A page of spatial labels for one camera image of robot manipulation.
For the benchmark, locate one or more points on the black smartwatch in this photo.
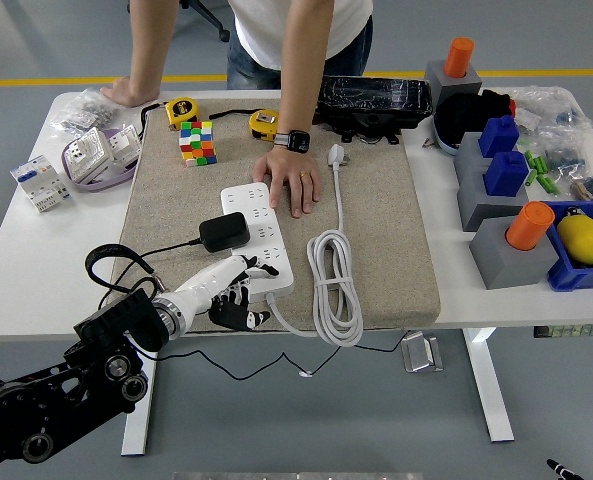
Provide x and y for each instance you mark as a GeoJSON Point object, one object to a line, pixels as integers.
{"type": "Point", "coordinates": [296, 141]}

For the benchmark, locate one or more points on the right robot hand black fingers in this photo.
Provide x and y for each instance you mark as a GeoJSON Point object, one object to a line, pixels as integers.
{"type": "Point", "coordinates": [558, 470]}

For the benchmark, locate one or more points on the black cloth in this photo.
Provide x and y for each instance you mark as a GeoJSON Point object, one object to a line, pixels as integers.
{"type": "Point", "coordinates": [466, 115]}

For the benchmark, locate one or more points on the blue plastic bin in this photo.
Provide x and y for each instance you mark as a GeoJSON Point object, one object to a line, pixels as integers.
{"type": "Point", "coordinates": [576, 280]}

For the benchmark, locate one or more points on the clear bag of blue parts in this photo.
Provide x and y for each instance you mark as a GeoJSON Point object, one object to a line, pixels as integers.
{"type": "Point", "coordinates": [566, 155]}

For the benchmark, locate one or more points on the clear bag of grey screws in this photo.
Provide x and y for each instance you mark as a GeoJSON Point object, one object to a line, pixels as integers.
{"type": "Point", "coordinates": [83, 114]}

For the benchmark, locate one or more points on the silver metal bracket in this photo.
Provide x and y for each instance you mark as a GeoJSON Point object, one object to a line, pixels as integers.
{"type": "Point", "coordinates": [421, 355]}

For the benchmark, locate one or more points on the black box wrapped in film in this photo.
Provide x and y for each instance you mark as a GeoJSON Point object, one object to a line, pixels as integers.
{"type": "Point", "coordinates": [376, 97]}

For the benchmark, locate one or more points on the purple tray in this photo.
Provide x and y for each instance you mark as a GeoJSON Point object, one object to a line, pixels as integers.
{"type": "Point", "coordinates": [101, 186]}

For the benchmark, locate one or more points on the black penguin toy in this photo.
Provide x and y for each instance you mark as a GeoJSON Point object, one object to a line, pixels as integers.
{"type": "Point", "coordinates": [572, 212]}

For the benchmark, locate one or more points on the person's right forearm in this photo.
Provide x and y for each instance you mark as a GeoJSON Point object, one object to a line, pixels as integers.
{"type": "Point", "coordinates": [148, 45]}

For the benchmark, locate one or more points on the black power adapter plug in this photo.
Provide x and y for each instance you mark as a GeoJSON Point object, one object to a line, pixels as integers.
{"type": "Point", "coordinates": [223, 232]}

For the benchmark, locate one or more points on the table height control panel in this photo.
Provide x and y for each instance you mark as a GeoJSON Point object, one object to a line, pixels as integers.
{"type": "Point", "coordinates": [571, 331]}

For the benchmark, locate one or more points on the white table leg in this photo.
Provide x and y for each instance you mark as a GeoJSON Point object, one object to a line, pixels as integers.
{"type": "Point", "coordinates": [143, 400]}
{"type": "Point", "coordinates": [491, 395]}

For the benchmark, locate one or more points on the colourful cube stack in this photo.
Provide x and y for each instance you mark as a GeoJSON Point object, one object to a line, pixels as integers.
{"type": "Point", "coordinates": [198, 145]}

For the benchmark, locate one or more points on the black office chair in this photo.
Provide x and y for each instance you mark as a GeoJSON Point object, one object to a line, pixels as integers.
{"type": "Point", "coordinates": [211, 17]}

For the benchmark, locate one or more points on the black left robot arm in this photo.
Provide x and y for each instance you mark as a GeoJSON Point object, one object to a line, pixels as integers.
{"type": "Point", "coordinates": [26, 410]}

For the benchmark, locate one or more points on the white circuit breaker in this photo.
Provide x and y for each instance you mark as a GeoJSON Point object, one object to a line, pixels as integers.
{"type": "Point", "coordinates": [38, 180]}

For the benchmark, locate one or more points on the person's right hand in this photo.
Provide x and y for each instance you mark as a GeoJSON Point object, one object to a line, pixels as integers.
{"type": "Point", "coordinates": [126, 95]}

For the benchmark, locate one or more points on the green wall anchor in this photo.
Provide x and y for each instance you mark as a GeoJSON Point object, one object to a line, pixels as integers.
{"type": "Point", "coordinates": [551, 186]}
{"type": "Point", "coordinates": [529, 159]}
{"type": "Point", "coordinates": [537, 164]}
{"type": "Point", "coordinates": [544, 165]}
{"type": "Point", "coordinates": [531, 177]}

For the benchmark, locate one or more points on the yellow tape measure black label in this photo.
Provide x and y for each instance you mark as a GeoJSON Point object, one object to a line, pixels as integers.
{"type": "Point", "coordinates": [182, 111]}

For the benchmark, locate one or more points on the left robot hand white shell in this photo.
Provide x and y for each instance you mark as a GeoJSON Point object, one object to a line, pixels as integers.
{"type": "Point", "coordinates": [211, 285]}

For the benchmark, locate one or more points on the clear plastic bag of parts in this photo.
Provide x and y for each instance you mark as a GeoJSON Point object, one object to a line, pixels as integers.
{"type": "Point", "coordinates": [551, 102]}

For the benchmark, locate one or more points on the white power strip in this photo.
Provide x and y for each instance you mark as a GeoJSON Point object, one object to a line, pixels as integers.
{"type": "Point", "coordinates": [241, 197]}

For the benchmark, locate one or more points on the grey peg block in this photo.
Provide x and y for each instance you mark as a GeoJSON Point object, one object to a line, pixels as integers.
{"type": "Point", "coordinates": [463, 91]}
{"type": "Point", "coordinates": [468, 150]}
{"type": "Point", "coordinates": [476, 205]}
{"type": "Point", "coordinates": [501, 265]}

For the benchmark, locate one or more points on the yellow lemon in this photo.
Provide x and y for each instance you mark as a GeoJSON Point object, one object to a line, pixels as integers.
{"type": "Point", "coordinates": [581, 240]}

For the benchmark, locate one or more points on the orange cylinder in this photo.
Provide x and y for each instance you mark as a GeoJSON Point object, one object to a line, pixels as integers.
{"type": "Point", "coordinates": [458, 55]}
{"type": "Point", "coordinates": [531, 225]}

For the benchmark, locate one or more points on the person's left forearm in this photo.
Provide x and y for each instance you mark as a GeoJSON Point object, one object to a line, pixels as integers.
{"type": "Point", "coordinates": [301, 75]}

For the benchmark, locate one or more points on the grey-brown mat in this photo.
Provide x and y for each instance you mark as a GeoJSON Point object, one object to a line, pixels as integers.
{"type": "Point", "coordinates": [386, 225]}

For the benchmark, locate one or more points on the person's left hand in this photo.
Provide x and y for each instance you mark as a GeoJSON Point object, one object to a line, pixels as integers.
{"type": "Point", "coordinates": [293, 175]}

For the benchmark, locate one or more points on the light blue dish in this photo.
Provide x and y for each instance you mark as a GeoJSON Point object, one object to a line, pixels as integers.
{"type": "Point", "coordinates": [446, 143]}

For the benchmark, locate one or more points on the blue square peg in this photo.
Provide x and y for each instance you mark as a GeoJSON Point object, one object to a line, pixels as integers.
{"type": "Point", "coordinates": [506, 175]}
{"type": "Point", "coordinates": [498, 137]}

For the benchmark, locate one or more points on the yellow tape measure silver clip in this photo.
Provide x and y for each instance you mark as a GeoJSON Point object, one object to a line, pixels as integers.
{"type": "Point", "coordinates": [263, 125]}

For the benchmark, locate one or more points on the person's torso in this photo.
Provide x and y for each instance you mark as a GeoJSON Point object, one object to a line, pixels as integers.
{"type": "Point", "coordinates": [351, 20]}

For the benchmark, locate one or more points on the small red object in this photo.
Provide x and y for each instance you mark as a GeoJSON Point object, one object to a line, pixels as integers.
{"type": "Point", "coordinates": [512, 106]}

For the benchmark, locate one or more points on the white wall socket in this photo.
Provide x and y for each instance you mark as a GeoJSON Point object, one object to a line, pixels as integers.
{"type": "Point", "coordinates": [83, 152]}
{"type": "Point", "coordinates": [123, 142]}

